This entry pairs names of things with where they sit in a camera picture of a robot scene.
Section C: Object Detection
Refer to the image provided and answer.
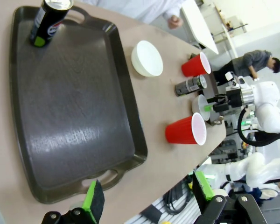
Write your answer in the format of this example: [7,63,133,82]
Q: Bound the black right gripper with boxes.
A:
[203,88,244,113]

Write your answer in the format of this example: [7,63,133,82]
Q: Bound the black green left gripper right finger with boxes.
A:
[192,171,268,224]

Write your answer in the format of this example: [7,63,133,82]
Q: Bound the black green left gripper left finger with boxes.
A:
[41,179,105,224]

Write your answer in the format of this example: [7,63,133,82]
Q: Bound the small white cup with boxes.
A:
[191,94,212,121]

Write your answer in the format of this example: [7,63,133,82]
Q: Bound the person left forearm white sleeve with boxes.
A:
[162,0,188,19]

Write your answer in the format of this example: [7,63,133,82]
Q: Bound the person left hand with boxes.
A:
[167,15,184,30]

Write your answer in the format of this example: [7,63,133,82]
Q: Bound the red plastic cup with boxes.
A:
[165,112,207,146]
[181,52,212,77]

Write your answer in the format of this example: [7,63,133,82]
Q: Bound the background person grey shirt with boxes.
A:
[213,49,280,86]

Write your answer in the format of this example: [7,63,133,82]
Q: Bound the white background table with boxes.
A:
[180,0,219,55]

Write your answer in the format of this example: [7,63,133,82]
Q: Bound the background shelf with items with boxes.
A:
[220,15,248,32]

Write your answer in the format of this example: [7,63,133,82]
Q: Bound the white ceramic bowl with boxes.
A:
[131,40,164,77]

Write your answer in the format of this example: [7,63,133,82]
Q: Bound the large dark brown tray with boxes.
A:
[9,6,148,205]

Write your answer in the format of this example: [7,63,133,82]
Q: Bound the person torso white shirt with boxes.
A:
[83,0,175,24]

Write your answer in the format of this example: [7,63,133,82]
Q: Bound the black pepsi can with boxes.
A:
[29,0,74,49]

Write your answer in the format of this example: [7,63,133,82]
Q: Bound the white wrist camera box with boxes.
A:
[224,71,248,91]

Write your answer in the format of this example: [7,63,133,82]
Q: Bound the black coiled floor cables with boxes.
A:
[163,181,194,216]

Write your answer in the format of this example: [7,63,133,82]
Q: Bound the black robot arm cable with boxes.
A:
[237,105,280,147]

